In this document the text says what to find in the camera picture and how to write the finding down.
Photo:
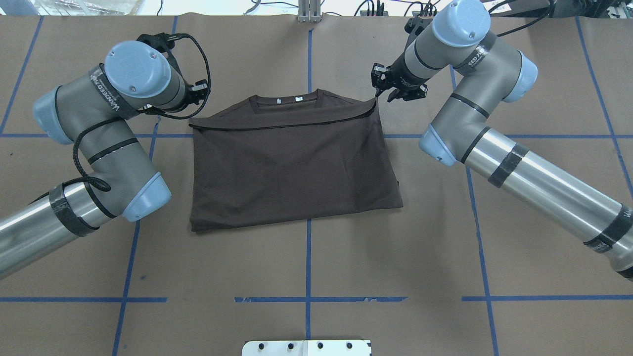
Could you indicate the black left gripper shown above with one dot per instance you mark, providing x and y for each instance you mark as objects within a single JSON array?
[{"x": 190, "y": 97}]

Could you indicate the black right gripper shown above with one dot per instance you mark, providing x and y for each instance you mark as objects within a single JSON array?
[{"x": 398, "y": 81}]

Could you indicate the dark brown t-shirt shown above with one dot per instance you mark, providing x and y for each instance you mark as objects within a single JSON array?
[{"x": 281, "y": 159}]

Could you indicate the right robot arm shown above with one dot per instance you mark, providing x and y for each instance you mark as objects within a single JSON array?
[{"x": 493, "y": 72}]

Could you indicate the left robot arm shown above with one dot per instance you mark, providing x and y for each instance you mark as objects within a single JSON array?
[{"x": 116, "y": 175}]

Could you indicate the aluminium frame post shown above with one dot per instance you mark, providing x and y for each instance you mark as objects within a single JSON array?
[{"x": 309, "y": 11}]

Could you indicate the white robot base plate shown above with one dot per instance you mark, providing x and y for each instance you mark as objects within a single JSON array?
[{"x": 343, "y": 347}]

